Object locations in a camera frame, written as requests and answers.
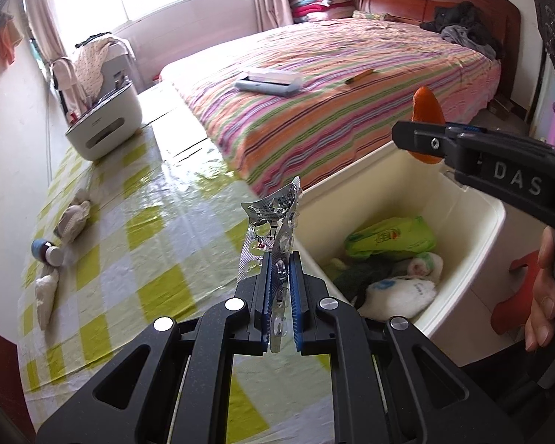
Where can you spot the dotted white cloth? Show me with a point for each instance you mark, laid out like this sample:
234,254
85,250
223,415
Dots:
92,62

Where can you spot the cream plastic bin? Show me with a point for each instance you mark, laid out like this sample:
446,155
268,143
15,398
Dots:
462,222

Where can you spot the green plush toy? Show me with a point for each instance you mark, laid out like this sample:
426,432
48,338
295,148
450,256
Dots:
360,277

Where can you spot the white desktop organiser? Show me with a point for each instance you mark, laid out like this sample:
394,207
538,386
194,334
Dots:
106,129

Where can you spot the red wooden door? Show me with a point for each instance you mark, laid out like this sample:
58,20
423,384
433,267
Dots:
0,370

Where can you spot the person's dark trousers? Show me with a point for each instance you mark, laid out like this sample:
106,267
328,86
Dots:
504,379

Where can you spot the small bottle with blue cap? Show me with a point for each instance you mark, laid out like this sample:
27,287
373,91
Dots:
46,252

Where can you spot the hanging white garment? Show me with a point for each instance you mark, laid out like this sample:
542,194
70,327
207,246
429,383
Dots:
67,83

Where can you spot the black garment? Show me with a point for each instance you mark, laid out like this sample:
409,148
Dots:
462,16

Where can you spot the silver pill blister pack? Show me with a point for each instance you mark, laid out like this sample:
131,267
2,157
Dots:
268,222

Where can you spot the floral pillow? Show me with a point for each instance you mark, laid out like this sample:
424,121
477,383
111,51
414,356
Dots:
370,16

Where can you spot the green plastic packet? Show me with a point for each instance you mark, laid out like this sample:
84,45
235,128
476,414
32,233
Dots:
388,238

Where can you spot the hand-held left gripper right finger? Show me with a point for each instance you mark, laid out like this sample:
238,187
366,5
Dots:
298,319

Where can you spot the white plush toy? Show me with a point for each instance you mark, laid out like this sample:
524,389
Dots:
397,291

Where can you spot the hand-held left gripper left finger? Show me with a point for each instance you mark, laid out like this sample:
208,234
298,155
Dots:
259,319

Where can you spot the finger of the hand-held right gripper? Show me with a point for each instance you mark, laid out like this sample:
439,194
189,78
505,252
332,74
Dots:
421,138
467,127

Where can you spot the person's right hand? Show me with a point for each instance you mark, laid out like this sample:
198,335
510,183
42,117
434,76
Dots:
545,300

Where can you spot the white tissue packet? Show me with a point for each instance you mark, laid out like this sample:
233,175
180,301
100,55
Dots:
46,296

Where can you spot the grey garment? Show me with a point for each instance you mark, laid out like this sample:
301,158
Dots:
471,41

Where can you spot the white washing machine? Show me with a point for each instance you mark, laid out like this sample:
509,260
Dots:
120,62

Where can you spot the bed with striped sheet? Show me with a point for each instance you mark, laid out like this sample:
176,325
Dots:
333,115

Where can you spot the white flat box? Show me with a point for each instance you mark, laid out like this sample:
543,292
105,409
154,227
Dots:
270,81

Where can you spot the red plastic stool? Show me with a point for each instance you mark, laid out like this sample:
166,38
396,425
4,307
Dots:
513,305

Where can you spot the orange hanging cloth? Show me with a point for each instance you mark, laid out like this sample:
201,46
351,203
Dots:
7,39

